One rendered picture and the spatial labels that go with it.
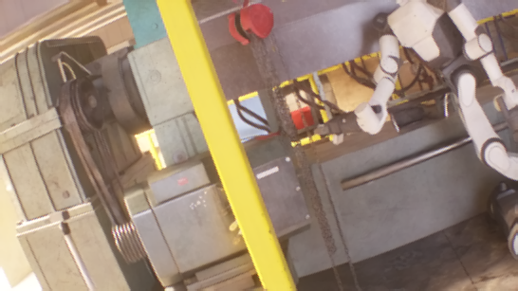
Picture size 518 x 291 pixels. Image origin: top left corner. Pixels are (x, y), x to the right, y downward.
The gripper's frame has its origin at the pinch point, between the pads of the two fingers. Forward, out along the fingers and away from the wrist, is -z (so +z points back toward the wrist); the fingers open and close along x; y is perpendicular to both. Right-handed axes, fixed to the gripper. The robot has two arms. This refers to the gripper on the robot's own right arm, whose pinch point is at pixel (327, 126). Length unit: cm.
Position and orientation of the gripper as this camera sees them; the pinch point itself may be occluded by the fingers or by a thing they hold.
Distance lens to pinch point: 243.2
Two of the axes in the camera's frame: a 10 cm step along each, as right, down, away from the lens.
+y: -3.4, -9.3, -1.4
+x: 7.0, -3.5, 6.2
